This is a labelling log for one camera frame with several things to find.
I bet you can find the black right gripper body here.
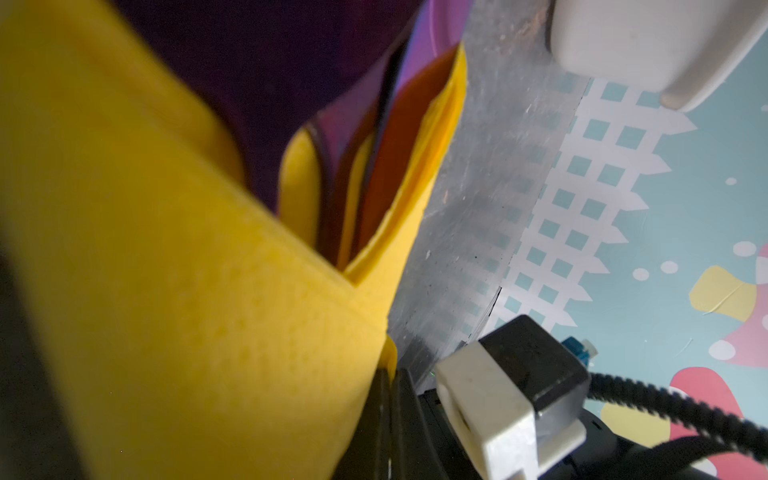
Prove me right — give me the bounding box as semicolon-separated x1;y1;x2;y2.
416;386;721;480

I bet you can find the purple knife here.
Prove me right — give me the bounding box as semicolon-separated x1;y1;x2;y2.
349;0;472;258

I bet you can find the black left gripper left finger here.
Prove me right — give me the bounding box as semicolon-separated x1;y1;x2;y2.
332;369;391;480

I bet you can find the white plastic tub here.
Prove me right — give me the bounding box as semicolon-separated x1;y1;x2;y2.
550;0;767;112

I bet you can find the purple spoon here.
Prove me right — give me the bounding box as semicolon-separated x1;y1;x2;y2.
115;0;420;211

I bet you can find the yellow paper napkin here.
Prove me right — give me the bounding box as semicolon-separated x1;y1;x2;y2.
1;1;468;479

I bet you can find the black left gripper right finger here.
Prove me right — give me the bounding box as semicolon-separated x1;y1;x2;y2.
391;369;461;479

